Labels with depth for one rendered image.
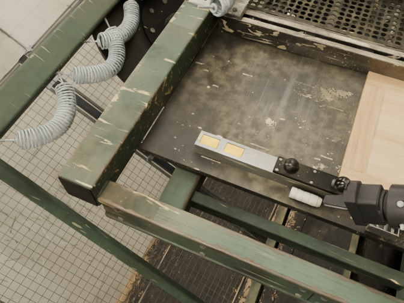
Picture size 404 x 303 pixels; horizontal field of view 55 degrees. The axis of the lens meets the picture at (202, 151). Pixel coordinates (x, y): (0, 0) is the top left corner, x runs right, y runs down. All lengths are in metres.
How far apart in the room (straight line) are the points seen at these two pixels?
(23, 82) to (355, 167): 1.08
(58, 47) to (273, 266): 1.07
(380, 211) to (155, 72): 0.69
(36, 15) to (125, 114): 5.16
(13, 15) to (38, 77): 4.65
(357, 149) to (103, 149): 0.68
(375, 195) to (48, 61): 1.15
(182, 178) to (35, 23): 5.18
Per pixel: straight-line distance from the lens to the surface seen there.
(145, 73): 1.15
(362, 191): 0.86
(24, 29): 6.04
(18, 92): 1.44
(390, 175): 1.15
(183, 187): 1.07
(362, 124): 1.21
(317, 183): 1.02
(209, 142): 1.06
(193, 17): 1.32
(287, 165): 0.91
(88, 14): 1.66
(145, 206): 0.96
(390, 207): 0.83
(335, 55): 1.34
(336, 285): 0.94
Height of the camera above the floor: 1.98
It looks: 18 degrees down
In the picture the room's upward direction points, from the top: 52 degrees counter-clockwise
